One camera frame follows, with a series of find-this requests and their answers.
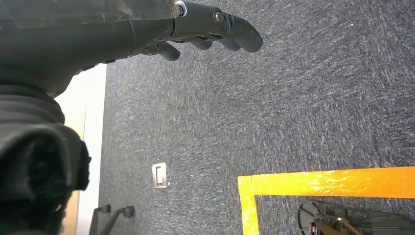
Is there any light wood desk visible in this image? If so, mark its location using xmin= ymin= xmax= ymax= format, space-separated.
xmin=53 ymin=64 xmax=108 ymax=235

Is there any closed steel floor socket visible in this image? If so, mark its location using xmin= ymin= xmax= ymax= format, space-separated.
xmin=151 ymin=162 xmax=168 ymax=189

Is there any grey chair base leg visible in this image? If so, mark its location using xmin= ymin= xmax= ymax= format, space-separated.
xmin=88 ymin=204 xmax=136 ymax=235

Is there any yellow floor tape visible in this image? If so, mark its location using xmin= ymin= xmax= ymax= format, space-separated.
xmin=237 ymin=166 xmax=415 ymax=235

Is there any dark robot foot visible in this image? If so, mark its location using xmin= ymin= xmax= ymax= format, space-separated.
xmin=298 ymin=200 xmax=415 ymax=235

